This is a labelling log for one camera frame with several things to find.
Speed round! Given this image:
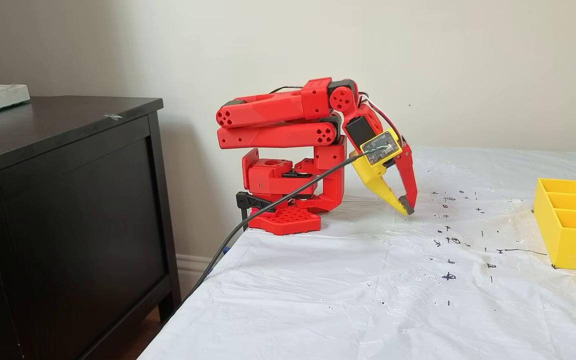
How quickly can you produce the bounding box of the camera board on yellow mount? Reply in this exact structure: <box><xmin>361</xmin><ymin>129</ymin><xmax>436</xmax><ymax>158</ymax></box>
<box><xmin>359</xmin><ymin>127</ymin><xmax>403</xmax><ymax>167</ymax></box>

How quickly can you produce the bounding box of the black wooden dresser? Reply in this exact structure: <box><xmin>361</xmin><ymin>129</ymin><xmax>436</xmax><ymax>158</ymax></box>
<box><xmin>0</xmin><ymin>96</ymin><xmax>182</xmax><ymax>360</ymax></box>

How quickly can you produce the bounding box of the black camera cable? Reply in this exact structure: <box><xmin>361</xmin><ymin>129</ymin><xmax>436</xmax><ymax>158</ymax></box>
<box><xmin>180</xmin><ymin>151</ymin><xmax>366</xmax><ymax>307</ymax></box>

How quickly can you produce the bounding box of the black table clamp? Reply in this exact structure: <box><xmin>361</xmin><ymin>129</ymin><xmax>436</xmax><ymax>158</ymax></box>
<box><xmin>235</xmin><ymin>191</ymin><xmax>275</xmax><ymax>234</ymax></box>

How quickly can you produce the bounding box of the white plastic table cover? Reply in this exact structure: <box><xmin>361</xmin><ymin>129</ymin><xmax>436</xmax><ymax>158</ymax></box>
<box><xmin>137</xmin><ymin>142</ymin><xmax>576</xmax><ymax>360</ymax></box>

